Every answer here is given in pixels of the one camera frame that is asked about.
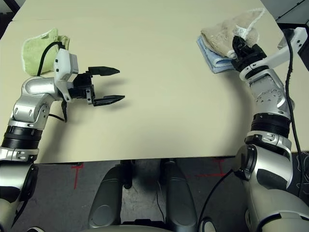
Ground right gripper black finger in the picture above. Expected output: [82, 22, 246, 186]
[236, 36, 254, 53]
[231, 36, 242, 60]

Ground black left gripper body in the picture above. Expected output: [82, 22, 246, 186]
[68, 70, 96, 105]

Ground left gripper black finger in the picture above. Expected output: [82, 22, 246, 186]
[88, 65, 121, 77]
[93, 95, 126, 107]

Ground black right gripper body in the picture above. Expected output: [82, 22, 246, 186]
[230, 44, 268, 73]

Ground beige towel with white trim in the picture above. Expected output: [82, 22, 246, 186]
[200, 7, 266, 59]

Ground blue folded towel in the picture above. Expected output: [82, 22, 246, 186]
[196, 36, 239, 74]

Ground green folded towel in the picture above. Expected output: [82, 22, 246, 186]
[21, 28, 71, 76]

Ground grey robot right leg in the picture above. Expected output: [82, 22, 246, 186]
[165, 159, 197, 232]

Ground beige robot torso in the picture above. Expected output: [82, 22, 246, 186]
[84, 223, 181, 232]

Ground grey laced sneaker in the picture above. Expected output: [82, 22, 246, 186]
[199, 217, 218, 232]
[244, 209, 254, 230]

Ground black left wrist camera cable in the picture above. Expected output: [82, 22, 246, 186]
[37, 41, 69, 123]

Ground black vertical post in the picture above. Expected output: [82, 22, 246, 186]
[120, 159, 135, 189]

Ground thin black wire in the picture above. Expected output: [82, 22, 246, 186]
[155, 181, 167, 219]

